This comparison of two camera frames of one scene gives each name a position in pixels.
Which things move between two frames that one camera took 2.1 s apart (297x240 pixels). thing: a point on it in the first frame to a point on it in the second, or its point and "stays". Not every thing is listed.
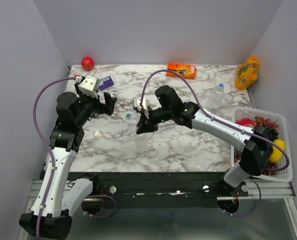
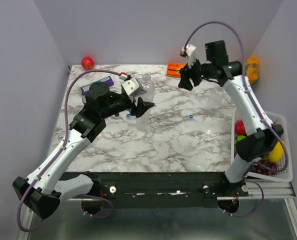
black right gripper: x=146 y=125 to x=187 y=72
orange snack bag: x=247 y=73 stays
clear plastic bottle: x=141 y=143 to x=146 y=84
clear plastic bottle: x=215 y=98 stays
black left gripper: x=107 y=108 to x=142 y=107
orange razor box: x=185 y=71 stays
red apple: x=87 y=63 stays
